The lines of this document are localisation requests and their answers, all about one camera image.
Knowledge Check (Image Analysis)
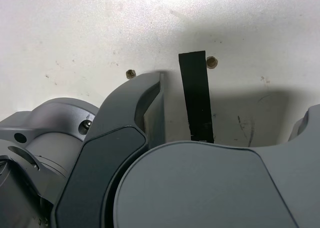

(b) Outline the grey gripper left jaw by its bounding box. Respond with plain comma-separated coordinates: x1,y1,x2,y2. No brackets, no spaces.
51,72,166,228

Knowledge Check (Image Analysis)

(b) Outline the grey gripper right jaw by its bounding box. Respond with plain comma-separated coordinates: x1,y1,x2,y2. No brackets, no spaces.
112,104,320,228

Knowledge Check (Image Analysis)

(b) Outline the black tape strip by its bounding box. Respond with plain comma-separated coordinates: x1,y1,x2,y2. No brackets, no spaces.
178,50,215,144

